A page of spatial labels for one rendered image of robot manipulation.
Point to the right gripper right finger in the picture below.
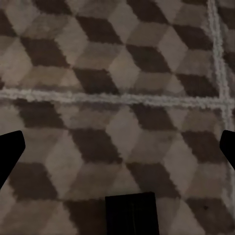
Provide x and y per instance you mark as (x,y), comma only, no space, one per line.
(227,146)

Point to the mousetrap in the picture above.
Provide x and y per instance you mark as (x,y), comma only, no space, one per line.
(132,214)

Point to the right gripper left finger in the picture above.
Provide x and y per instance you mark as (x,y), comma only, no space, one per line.
(12,146)

